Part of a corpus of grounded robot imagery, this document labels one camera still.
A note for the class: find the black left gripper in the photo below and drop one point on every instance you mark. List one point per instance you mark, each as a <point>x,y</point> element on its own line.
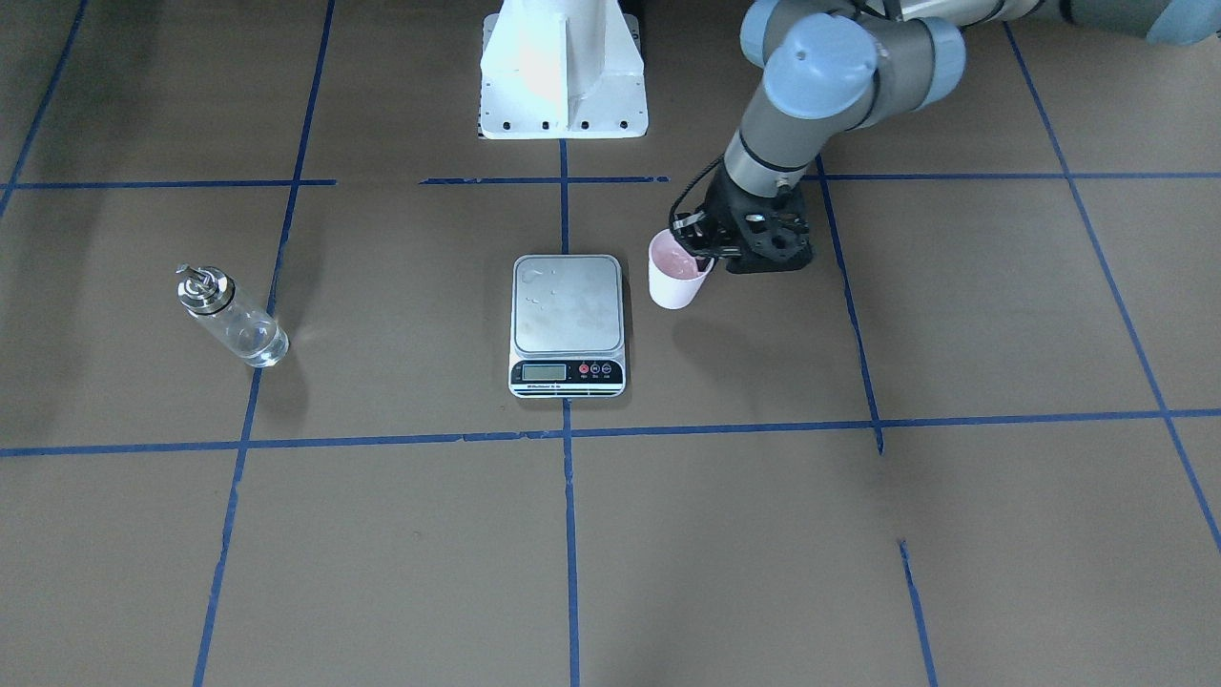
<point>722,214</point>

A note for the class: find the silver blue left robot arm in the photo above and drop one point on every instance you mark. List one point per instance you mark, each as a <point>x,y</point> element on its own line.
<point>828,67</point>

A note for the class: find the silver digital kitchen scale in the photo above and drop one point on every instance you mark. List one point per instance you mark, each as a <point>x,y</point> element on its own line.
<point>567,333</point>

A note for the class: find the pink plastic cup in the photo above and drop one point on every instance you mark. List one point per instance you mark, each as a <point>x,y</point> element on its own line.
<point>671,277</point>

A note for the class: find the clear glass sauce bottle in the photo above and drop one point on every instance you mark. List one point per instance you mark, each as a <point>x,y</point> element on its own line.
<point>213,299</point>

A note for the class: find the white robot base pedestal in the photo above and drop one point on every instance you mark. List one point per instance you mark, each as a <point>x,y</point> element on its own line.
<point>563,70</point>

